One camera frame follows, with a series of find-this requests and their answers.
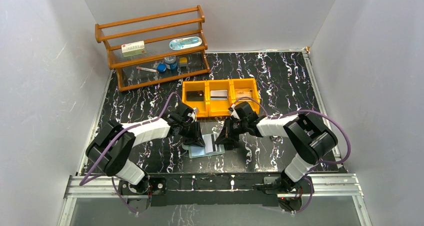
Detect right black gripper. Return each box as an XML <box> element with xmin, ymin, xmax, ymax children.
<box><xmin>215</xmin><ymin>116</ymin><xmax>248</xmax><ymax>144</ymax></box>

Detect white magnetic stripe card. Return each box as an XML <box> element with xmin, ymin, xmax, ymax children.
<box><xmin>203</xmin><ymin>134</ymin><xmax>217</xmax><ymax>154</ymax></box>

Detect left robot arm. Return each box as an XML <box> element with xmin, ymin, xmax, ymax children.
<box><xmin>85</xmin><ymin>103</ymin><xmax>205</xmax><ymax>194</ymax></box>

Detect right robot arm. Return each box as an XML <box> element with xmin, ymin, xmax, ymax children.
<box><xmin>214</xmin><ymin>102</ymin><xmax>338</xmax><ymax>193</ymax></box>

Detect black card in bin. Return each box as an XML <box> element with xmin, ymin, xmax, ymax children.
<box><xmin>186</xmin><ymin>90</ymin><xmax>205</xmax><ymax>102</ymax></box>

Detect silver card in bin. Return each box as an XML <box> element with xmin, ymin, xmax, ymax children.
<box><xmin>210</xmin><ymin>90</ymin><xmax>229</xmax><ymax>101</ymax></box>

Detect orange card in bin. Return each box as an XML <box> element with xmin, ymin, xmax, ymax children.
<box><xmin>234</xmin><ymin>88</ymin><xmax>253</xmax><ymax>101</ymax></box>

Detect yellow three-compartment bin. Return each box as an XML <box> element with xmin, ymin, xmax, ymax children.
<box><xmin>182</xmin><ymin>78</ymin><xmax>260</xmax><ymax>118</ymax></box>

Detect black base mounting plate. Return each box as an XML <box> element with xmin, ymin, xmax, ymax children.
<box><xmin>117</xmin><ymin>172</ymin><xmax>315</xmax><ymax>211</ymax></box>

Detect yellow small box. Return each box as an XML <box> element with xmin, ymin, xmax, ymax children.
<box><xmin>178</xmin><ymin>57</ymin><xmax>188</xmax><ymax>67</ymax></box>

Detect blue small cube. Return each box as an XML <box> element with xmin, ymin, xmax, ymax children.
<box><xmin>156</xmin><ymin>63</ymin><xmax>167</xmax><ymax>73</ymax></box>

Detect white tube stick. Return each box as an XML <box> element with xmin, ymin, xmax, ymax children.
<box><xmin>136</xmin><ymin>66</ymin><xmax>158</xmax><ymax>73</ymax></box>

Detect blue oval packaged item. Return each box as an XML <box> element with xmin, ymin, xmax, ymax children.
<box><xmin>169</xmin><ymin>36</ymin><xmax>203</xmax><ymax>51</ymax></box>

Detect wooden three-tier shelf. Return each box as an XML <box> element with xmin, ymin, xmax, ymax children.
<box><xmin>94</xmin><ymin>5</ymin><xmax>211</xmax><ymax>92</ymax></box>

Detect white medicine box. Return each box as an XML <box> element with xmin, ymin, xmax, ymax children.
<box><xmin>121</xmin><ymin>41</ymin><xmax>146</xmax><ymax>57</ymax></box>

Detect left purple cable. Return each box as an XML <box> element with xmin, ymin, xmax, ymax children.
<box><xmin>78</xmin><ymin>91</ymin><xmax>183</xmax><ymax>215</ymax></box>

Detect aluminium frame rail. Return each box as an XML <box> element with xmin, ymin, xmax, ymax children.
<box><xmin>58</xmin><ymin>173</ymin><xmax>372</xmax><ymax>226</ymax></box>

